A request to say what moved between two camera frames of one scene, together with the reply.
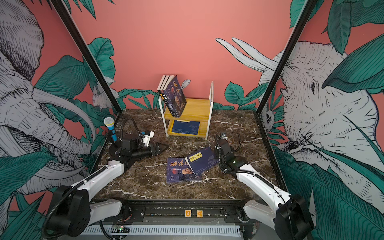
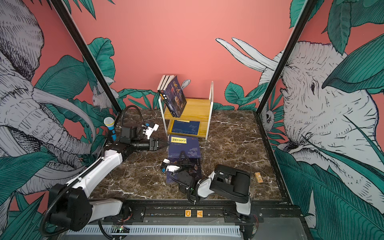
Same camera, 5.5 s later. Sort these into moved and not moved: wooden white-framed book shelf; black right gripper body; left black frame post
Moved: black right gripper body
Not moved: left black frame post; wooden white-framed book shelf
